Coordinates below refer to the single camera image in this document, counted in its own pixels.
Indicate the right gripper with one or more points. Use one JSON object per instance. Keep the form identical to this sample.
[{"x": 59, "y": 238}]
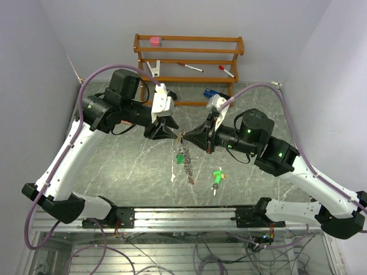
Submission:
[{"x": 198, "y": 135}]

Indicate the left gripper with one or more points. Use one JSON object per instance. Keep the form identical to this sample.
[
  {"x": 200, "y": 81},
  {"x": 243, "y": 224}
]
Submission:
[{"x": 154, "y": 133}]

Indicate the yellow tag key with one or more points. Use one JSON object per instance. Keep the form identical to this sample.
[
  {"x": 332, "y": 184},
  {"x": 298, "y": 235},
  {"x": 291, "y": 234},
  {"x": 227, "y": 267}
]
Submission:
[{"x": 180, "y": 138}]

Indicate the metal key ring disc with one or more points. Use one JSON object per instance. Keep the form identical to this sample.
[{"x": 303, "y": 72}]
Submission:
[{"x": 187, "y": 164}]

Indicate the green key tag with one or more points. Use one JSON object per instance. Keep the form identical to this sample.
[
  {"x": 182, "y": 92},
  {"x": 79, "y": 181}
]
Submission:
[{"x": 180, "y": 158}]

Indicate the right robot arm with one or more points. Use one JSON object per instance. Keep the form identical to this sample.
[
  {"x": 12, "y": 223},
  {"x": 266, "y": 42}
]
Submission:
[{"x": 336, "y": 210}]

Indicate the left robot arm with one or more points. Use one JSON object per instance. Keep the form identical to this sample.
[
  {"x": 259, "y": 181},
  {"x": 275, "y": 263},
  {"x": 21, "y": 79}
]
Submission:
[{"x": 54, "y": 191}]

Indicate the black stapler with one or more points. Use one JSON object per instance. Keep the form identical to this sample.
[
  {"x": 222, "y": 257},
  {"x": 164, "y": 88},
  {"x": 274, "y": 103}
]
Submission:
[{"x": 172, "y": 94}]

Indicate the red pencil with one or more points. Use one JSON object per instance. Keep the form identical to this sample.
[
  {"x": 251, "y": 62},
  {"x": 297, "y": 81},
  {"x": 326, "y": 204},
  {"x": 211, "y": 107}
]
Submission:
[{"x": 125, "y": 122}]

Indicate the blue stapler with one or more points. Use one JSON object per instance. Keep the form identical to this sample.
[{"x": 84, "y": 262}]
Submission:
[{"x": 210, "y": 93}]

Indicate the green tag key upper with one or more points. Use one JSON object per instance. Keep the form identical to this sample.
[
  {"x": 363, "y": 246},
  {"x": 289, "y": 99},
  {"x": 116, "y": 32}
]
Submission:
[{"x": 219, "y": 174}]

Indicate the green tag key lower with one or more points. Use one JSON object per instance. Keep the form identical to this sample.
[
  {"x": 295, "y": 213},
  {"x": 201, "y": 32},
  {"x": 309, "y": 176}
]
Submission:
[{"x": 217, "y": 180}]

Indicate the white clip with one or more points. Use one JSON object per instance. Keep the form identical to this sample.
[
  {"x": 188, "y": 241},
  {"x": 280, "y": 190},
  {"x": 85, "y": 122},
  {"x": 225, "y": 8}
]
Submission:
[{"x": 155, "y": 71}]

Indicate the wooden shelf rack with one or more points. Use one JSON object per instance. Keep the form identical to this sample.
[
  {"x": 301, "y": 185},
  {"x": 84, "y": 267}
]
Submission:
[{"x": 206, "y": 53}]

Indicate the red white marker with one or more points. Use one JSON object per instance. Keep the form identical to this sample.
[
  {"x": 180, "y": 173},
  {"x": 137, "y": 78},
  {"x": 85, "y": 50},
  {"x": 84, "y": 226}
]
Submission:
[{"x": 190, "y": 67}]

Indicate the red capped marker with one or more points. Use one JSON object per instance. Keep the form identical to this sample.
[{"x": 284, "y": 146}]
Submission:
[{"x": 226, "y": 71}]

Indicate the pink eraser block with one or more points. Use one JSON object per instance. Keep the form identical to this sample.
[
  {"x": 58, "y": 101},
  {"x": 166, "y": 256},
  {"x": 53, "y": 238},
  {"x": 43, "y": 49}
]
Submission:
[{"x": 155, "y": 41}]

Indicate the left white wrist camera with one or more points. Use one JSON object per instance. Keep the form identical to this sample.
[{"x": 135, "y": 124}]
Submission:
[{"x": 163, "y": 104}]

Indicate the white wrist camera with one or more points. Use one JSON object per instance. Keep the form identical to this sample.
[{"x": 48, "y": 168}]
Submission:
[
  {"x": 220, "y": 106},
  {"x": 163, "y": 104}
]

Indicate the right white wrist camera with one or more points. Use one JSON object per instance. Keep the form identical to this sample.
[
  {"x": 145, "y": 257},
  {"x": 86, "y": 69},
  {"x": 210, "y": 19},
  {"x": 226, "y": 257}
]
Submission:
[{"x": 220, "y": 106}]

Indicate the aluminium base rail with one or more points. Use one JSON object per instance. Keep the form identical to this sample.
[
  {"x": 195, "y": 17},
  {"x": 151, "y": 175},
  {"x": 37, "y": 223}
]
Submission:
[{"x": 171, "y": 220}]

